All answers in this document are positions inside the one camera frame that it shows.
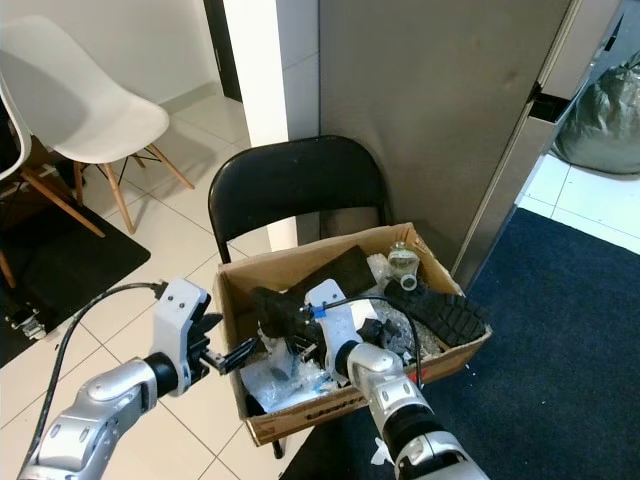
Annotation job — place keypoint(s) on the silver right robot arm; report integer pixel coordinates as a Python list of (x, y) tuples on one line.
[(385, 385)]

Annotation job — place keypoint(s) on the crumpled clear plastic wrap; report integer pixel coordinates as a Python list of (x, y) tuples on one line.
[(275, 385)]

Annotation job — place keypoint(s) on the black flat board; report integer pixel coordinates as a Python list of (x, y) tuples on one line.
[(335, 270)]

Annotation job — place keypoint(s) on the brown cardboard box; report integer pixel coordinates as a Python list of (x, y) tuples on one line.
[(310, 412)]

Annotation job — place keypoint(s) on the small glass bottle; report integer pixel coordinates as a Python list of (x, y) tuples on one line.
[(402, 262)]

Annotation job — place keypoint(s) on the black folding chair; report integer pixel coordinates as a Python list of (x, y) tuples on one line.
[(295, 180)]

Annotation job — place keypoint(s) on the white tape strip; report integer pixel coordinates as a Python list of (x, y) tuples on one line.
[(380, 450)]

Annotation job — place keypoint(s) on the black floor mat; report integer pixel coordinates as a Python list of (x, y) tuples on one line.
[(60, 270)]

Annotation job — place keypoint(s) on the small metal gadget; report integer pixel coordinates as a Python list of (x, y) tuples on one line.
[(30, 322)]

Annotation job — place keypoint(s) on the wooden legged chair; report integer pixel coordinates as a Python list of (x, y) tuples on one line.
[(60, 200)]

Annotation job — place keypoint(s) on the grey metal door panel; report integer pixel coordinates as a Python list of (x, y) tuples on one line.
[(440, 110)]

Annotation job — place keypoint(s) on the dark blue carpet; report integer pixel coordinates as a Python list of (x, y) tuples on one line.
[(560, 380)]

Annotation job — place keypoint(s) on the white shell chair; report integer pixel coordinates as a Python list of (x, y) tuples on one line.
[(80, 90)]

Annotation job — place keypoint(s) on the grey green garbage bag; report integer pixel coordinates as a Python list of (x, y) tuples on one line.
[(605, 120)]

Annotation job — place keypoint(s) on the pale right wrist camera mount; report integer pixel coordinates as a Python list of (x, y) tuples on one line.
[(335, 325)]

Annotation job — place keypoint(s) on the pale wrist camera mount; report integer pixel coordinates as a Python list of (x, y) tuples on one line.
[(180, 320), (335, 325)]

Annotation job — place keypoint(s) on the pale left wrist camera mount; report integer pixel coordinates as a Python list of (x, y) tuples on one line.
[(180, 320)]

